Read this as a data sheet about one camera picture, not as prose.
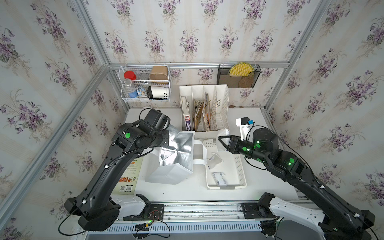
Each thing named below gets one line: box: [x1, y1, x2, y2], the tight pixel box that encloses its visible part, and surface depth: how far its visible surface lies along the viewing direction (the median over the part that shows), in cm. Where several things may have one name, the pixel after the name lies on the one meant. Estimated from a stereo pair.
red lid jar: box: [124, 70, 137, 81], surface depth 93 cm
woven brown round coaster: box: [238, 71, 255, 88], surface depth 97 cm
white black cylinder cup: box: [147, 85, 170, 98], surface depth 95 cm
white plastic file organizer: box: [179, 84, 230, 140], surface depth 103 cm
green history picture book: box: [111, 156, 144, 195], surface depth 85 cm
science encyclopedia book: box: [180, 96, 192, 131], surface depth 90 cm
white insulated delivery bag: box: [145, 125, 208, 185], surface depth 80 cm
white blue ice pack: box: [211, 172, 227, 186], surface depth 82 cm
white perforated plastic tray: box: [203, 139, 247, 190], surface depth 87 cm
